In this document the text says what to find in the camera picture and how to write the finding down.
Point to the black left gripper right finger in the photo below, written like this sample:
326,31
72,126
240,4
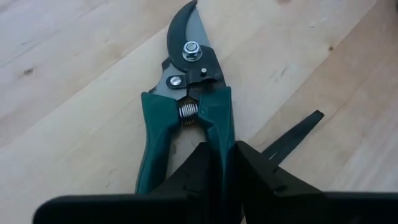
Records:
264,177

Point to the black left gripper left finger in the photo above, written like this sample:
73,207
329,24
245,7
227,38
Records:
199,174

